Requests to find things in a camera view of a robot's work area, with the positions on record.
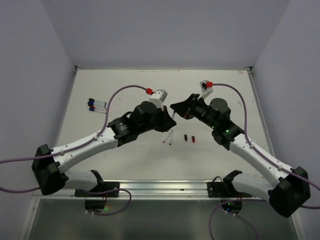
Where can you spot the aluminium mounting rail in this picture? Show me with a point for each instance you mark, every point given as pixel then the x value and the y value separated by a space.
pixel 162 188

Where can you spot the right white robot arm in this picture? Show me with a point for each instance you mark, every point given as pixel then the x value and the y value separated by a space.
pixel 284 187

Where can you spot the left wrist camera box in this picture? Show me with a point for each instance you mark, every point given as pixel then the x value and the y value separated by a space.
pixel 158 98

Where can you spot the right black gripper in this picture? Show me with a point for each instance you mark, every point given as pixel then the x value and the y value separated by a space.
pixel 185 108

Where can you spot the left controller board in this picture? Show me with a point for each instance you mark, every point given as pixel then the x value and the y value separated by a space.
pixel 96 205

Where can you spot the right controller board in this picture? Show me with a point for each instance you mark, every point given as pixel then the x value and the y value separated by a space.
pixel 233 207

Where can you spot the blue marker pen top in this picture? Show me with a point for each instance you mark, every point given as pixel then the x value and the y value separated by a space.
pixel 92 101

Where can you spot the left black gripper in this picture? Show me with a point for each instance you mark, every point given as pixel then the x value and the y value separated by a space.
pixel 166 120

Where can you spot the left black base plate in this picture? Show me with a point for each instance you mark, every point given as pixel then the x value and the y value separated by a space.
pixel 107 189

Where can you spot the red marker pen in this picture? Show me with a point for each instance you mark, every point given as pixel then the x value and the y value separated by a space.
pixel 168 136
pixel 97 110

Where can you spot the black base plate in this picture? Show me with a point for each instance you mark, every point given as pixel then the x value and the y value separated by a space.
pixel 107 189
pixel 218 189

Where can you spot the controller board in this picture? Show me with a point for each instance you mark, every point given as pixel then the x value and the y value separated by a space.
pixel 96 205
pixel 233 207

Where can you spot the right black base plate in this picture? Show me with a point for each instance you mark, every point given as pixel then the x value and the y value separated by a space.
pixel 218 189

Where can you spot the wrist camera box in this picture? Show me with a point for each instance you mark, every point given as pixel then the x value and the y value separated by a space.
pixel 158 98
pixel 206 88

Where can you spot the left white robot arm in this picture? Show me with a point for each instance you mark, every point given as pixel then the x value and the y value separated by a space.
pixel 52 166

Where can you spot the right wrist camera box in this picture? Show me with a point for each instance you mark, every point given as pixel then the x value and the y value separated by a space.
pixel 206 88

